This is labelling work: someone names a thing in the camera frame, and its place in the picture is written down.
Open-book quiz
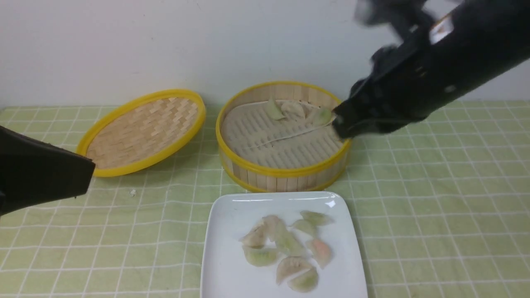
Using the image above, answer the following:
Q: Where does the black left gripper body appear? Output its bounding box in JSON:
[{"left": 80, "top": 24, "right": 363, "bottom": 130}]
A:
[{"left": 0, "top": 127, "right": 95, "bottom": 216}]

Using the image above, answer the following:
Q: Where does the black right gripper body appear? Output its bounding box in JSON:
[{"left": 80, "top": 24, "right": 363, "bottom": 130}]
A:
[{"left": 332, "top": 0, "right": 530, "bottom": 139}]

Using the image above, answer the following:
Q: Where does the green dumpling top plate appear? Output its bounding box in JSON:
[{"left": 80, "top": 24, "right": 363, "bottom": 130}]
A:
[{"left": 300, "top": 211, "right": 334, "bottom": 227}]

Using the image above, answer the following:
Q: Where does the green dumpling plate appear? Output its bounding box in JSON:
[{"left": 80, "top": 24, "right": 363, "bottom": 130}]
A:
[
  {"left": 300, "top": 211, "right": 334, "bottom": 227},
  {"left": 290, "top": 219, "right": 318, "bottom": 238}
]

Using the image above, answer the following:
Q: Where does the white square plate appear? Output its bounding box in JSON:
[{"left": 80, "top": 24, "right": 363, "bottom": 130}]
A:
[{"left": 200, "top": 191, "right": 369, "bottom": 298}]

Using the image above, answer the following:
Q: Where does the beige dumpling left plate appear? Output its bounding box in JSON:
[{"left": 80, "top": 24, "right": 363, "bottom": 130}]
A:
[{"left": 240, "top": 222, "right": 267, "bottom": 248}]

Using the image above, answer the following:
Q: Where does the beige dumpling plate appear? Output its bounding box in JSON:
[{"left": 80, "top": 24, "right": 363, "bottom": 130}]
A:
[
  {"left": 240, "top": 222, "right": 267, "bottom": 248},
  {"left": 263, "top": 215, "right": 306, "bottom": 257}
]

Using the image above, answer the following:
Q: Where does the pink dumpling on plate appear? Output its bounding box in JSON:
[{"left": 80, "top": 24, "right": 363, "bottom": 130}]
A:
[{"left": 306, "top": 239, "right": 332, "bottom": 269}]

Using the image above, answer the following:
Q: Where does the beige dumpling centre plate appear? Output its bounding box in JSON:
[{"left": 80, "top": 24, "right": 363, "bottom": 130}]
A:
[{"left": 263, "top": 215, "right": 306, "bottom": 257}]

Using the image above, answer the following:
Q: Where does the yellow bamboo steamer lid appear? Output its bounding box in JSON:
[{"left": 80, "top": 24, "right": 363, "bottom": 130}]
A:
[{"left": 76, "top": 89, "right": 206, "bottom": 177}]

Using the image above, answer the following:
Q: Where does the pale dumpling in steamer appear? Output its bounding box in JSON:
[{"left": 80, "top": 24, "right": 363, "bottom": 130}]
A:
[{"left": 280, "top": 101, "right": 318, "bottom": 121}]

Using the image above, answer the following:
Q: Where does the green checkered tablecloth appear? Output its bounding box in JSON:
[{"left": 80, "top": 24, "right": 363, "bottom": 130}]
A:
[{"left": 0, "top": 101, "right": 530, "bottom": 298}]

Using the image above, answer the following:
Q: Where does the green dumpling in steamer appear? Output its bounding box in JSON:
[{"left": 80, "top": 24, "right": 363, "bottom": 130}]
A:
[{"left": 265, "top": 98, "right": 285, "bottom": 121}]

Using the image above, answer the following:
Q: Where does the yellow bamboo steamer basket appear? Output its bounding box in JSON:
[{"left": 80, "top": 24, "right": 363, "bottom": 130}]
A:
[{"left": 215, "top": 81, "right": 352, "bottom": 192}]

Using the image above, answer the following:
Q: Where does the white steamer liner cloth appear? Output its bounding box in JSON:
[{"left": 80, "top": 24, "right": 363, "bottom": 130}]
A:
[{"left": 220, "top": 101, "right": 344, "bottom": 169}]

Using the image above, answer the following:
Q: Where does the beige dumpling lower right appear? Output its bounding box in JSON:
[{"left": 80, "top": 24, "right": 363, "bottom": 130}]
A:
[{"left": 276, "top": 256, "right": 313, "bottom": 285}]

